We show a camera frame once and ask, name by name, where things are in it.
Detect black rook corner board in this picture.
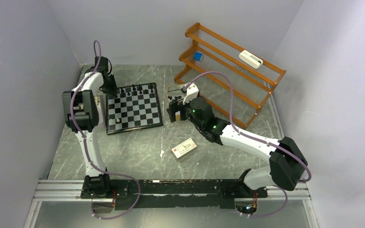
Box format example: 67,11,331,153
149,84,154,93

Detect black piece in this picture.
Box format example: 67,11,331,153
120,89,126,97

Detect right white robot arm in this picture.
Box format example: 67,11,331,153
166,96,307,197

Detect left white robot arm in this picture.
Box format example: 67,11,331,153
62,57,117,198

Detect tin box black pieces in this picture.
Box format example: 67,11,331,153
166,84,191,122

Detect tin box white pieces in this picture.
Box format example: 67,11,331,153
94,94,105,127

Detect black white chessboard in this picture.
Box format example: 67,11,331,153
106,82,163,135

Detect white red card box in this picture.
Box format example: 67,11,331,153
171,138,197,159

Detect blue block on rack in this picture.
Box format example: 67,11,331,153
192,52,204,62

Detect orange wooden rack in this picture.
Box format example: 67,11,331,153
174,22,286,128

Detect white device on rack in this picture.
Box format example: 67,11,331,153
239,50,263,69

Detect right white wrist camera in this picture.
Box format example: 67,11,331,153
182,83,199,105

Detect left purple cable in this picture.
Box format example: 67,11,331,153
69,40,141,220

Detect black mounting base plate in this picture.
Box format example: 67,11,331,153
80,178,268,210

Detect aluminium rail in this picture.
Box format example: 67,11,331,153
33,180,311,201

